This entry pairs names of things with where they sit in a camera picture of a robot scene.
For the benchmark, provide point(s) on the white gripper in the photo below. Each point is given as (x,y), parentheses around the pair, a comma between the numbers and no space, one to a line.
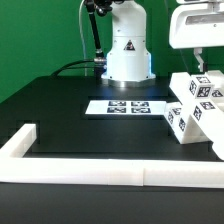
(195,25)

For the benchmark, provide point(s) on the white tagged cube nut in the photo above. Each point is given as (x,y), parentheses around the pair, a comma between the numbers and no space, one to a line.
(200,86)

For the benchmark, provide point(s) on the white chair back frame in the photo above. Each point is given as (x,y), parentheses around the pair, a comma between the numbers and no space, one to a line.
(208,113)

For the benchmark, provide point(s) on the white chair seat part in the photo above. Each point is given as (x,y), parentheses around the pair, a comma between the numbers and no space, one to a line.
(187,130)

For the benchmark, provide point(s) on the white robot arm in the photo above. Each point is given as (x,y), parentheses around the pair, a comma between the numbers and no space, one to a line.
(128,63)

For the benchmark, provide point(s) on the white fiducial marker sheet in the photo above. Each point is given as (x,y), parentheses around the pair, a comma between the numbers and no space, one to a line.
(125,107)

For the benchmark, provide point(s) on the white U-shaped obstacle fence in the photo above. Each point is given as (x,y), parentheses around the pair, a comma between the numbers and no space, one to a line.
(15,167)

